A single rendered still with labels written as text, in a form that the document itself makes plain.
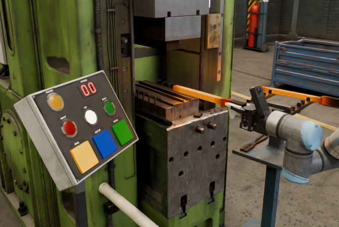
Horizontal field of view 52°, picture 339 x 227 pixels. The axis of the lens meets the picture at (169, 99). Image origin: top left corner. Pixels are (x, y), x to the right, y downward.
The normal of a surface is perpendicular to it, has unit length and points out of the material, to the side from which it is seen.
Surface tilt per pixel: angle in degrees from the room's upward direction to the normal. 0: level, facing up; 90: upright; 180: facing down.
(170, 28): 90
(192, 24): 90
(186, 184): 90
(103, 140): 60
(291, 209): 0
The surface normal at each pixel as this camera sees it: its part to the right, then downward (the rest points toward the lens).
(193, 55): -0.77, 0.19
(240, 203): 0.00, -0.95
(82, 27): 0.63, 0.24
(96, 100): 0.78, -0.37
